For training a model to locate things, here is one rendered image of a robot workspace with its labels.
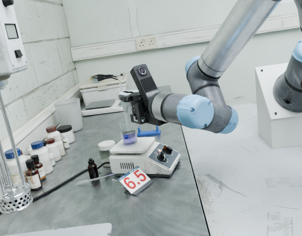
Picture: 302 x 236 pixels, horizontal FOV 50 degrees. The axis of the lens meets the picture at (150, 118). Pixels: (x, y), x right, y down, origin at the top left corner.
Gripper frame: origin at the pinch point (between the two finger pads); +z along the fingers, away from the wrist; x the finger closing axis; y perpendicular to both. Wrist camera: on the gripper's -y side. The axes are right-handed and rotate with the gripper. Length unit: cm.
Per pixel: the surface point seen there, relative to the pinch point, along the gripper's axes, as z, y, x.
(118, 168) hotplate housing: -0.8, 22.9, -6.5
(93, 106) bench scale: 84, 21, 26
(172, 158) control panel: -9.6, 22.6, 8.3
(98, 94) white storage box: 100, 18, 38
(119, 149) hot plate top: 0.0, 17.2, -4.7
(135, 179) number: -10.1, 23.9, -6.4
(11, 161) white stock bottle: 18.2, 15.5, -33.3
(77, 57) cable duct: 138, -6, 44
